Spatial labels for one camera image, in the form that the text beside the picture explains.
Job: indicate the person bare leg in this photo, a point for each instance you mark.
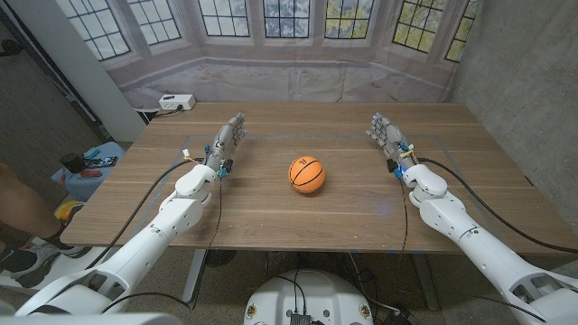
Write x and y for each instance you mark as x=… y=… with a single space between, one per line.
x=22 y=203

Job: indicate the grey table leg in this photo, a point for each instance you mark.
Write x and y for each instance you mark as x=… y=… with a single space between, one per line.
x=194 y=275
x=426 y=282

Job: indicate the black phone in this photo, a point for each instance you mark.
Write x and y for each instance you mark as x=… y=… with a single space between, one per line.
x=103 y=161

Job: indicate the printed window backdrop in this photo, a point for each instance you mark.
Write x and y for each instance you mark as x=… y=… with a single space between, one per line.
x=289 y=81

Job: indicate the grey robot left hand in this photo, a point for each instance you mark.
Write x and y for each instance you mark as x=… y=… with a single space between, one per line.
x=226 y=142

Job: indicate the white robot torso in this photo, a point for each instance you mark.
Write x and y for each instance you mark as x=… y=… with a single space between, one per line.
x=309 y=298

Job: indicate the blue stool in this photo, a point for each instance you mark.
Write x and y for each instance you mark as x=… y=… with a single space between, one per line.
x=90 y=185

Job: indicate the red tool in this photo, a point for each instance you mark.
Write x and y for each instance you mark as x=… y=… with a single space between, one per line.
x=91 y=173

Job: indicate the black round fan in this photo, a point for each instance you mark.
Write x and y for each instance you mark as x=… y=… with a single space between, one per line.
x=220 y=257

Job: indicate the grey black sneaker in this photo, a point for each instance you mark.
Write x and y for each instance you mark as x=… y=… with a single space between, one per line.
x=27 y=266
x=72 y=251

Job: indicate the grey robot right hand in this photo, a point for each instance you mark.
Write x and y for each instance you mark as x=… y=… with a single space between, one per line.
x=393 y=137

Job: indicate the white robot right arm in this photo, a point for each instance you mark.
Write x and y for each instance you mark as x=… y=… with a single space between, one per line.
x=487 y=248

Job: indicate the yellow object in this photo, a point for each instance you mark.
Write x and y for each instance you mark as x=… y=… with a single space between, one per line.
x=68 y=210

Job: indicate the white power strip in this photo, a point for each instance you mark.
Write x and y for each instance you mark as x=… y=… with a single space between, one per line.
x=177 y=102

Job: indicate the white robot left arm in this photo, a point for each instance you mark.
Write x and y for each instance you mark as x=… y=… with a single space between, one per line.
x=149 y=239

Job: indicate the orange mini basketball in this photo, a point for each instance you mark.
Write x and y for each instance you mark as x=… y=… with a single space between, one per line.
x=307 y=174

